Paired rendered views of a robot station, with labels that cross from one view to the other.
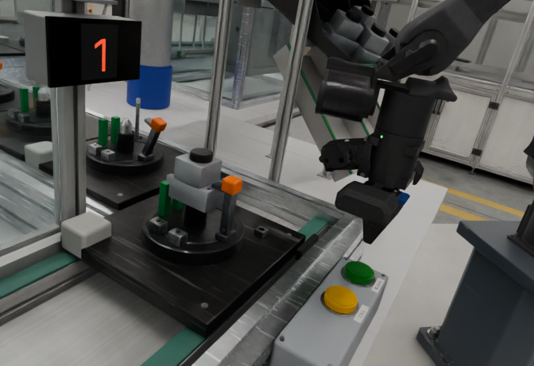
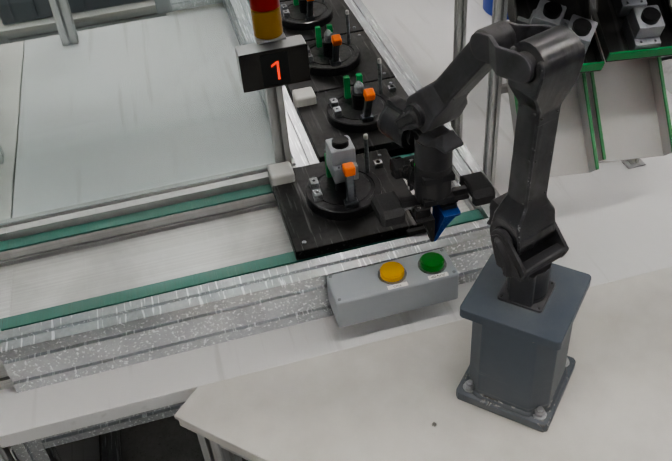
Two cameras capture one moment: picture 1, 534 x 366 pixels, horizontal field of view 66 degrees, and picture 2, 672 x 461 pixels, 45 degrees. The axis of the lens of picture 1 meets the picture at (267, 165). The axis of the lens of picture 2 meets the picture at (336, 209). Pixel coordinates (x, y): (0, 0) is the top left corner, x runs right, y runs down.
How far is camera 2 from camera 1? 1.03 m
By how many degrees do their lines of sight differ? 46
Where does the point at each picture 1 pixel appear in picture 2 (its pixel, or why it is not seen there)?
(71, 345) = (247, 240)
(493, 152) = not seen: outside the picture
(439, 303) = not seen: hidden behind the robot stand
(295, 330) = (343, 276)
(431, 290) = not seen: hidden behind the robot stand
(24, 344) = (228, 230)
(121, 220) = (310, 171)
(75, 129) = (279, 106)
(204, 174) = (334, 157)
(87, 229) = (276, 174)
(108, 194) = (319, 147)
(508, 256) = (480, 280)
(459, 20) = (428, 101)
